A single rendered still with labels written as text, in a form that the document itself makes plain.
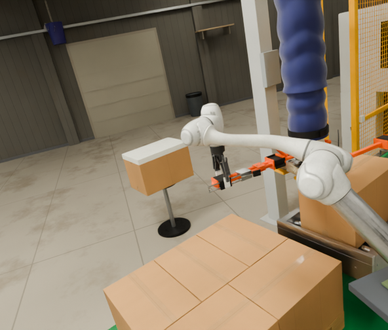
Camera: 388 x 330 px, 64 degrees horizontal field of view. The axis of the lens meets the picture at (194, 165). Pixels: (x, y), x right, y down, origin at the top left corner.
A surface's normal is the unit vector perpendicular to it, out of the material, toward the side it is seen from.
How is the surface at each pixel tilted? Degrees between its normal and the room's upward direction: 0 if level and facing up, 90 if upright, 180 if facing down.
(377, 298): 0
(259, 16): 90
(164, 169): 90
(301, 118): 76
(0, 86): 90
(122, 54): 90
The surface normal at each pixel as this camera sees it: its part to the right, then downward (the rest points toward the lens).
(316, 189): -0.67, 0.32
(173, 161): 0.58, 0.18
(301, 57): -0.43, 0.14
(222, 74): 0.30, 0.28
